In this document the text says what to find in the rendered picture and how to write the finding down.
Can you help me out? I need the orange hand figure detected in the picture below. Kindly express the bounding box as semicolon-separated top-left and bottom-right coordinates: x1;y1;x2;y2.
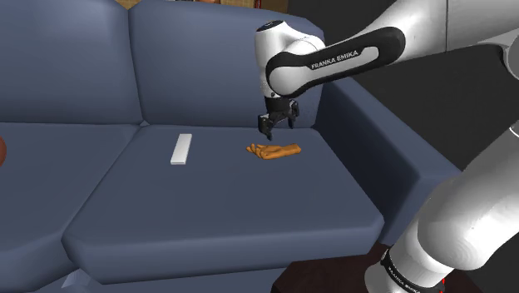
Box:
245;142;302;161

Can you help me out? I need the white remote control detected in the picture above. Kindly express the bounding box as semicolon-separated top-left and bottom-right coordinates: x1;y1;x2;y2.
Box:
170;133;193;166

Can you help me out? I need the blue grey sofa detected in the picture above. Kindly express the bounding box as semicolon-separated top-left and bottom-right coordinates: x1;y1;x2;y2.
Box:
0;0;463;293

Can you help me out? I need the dark red robot stand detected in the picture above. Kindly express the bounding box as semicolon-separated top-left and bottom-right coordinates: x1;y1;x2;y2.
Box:
270;241;483;293

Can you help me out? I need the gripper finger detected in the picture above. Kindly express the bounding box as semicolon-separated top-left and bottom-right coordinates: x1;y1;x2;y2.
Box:
257;114;278;142
286;99;301;130

